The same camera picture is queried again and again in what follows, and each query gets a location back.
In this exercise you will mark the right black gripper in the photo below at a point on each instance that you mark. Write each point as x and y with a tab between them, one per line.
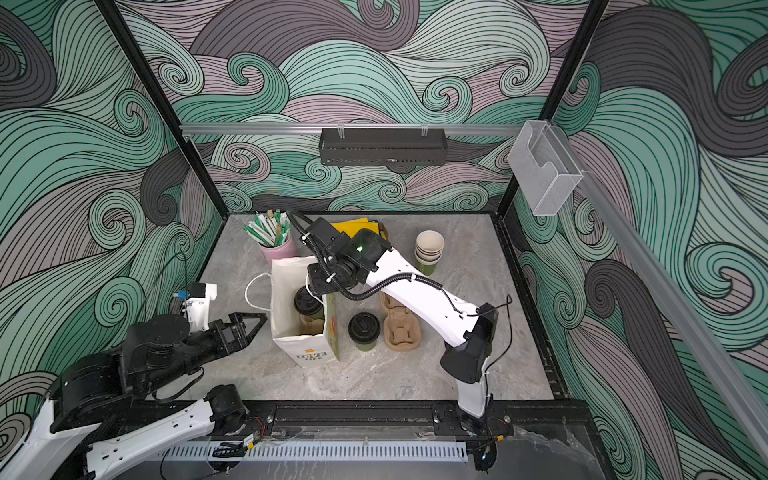
320	281

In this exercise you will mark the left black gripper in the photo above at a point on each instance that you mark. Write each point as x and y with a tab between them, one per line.
241	337

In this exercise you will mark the black coffee lid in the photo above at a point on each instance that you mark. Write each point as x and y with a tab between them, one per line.
308	305
364	328

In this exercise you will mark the brown pulp carrier single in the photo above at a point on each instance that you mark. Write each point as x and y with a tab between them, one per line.
311	326

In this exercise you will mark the green paper coffee cup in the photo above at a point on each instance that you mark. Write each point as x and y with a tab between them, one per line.
365	346

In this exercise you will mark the white paper takeout bag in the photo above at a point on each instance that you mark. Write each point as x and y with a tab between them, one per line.
286	277

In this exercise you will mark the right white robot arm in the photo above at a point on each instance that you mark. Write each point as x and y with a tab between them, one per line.
366	264

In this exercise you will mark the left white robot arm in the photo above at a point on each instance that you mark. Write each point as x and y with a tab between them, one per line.
103	415

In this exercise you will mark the yellow napkin stack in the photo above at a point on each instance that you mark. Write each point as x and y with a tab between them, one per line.
353	227

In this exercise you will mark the pink cup of stirrers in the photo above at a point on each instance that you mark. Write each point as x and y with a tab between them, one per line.
273	233

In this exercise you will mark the stack of green paper cups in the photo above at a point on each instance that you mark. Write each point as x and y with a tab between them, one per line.
429	248

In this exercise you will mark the brown pulp cup carrier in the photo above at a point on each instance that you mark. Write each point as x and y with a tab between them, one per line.
401	327

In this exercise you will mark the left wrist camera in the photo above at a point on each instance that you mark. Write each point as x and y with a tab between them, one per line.
196	299

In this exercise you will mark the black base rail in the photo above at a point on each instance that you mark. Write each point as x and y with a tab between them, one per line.
442	417

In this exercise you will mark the black wall-mounted tray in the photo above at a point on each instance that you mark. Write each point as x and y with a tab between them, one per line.
382	146

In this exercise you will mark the white slotted cable duct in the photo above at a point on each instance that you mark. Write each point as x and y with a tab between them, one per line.
326	451

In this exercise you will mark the clear acrylic wall holder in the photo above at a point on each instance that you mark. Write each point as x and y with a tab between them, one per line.
544	164

